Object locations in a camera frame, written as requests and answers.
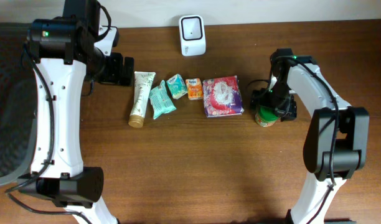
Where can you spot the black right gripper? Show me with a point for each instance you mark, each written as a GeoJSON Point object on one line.
{"type": "Point", "coordinates": [286, 111]}

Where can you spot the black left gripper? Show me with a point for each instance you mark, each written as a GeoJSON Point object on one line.
{"type": "Point", "coordinates": [116, 74]}

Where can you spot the green lid jar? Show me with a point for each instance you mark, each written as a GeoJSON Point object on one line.
{"type": "Point", "coordinates": [265, 117]}

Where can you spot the white tube gold cap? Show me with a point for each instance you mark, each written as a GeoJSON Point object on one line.
{"type": "Point", "coordinates": [142, 88]}

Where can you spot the teal wet wipes pack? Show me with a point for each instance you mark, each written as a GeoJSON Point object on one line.
{"type": "Point", "coordinates": [160, 101]}

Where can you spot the red purple floral pack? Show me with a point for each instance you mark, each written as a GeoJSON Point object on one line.
{"type": "Point", "coordinates": [222, 97]}

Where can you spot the green tissue pack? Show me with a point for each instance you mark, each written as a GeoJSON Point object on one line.
{"type": "Point", "coordinates": [177, 86]}

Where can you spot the orange tissue pack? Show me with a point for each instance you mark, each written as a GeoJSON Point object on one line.
{"type": "Point", "coordinates": [194, 89]}

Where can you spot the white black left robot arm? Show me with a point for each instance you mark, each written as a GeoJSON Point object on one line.
{"type": "Point", "coordinates": [64, 52]}

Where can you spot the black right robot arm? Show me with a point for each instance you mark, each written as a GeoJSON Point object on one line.
{"type": "Point", "coordinates": [336, 142]}

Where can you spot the white barcode scanner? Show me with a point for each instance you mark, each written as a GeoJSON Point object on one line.
{"type": "Point", "coordinates": [192, 35]}

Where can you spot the grey plastic mesh basket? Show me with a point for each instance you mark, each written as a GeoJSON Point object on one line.
{"type": "Point", "coordinates": [18, 104]}

